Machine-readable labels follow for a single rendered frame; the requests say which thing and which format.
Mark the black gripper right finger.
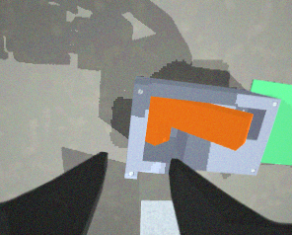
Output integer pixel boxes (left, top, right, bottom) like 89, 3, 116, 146
169, 158, 292, 235

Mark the orange l-shaped part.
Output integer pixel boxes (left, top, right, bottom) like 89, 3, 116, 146
145, 97, 254, 151

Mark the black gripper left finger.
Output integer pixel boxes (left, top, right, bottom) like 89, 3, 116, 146
0, 152, 108, 235

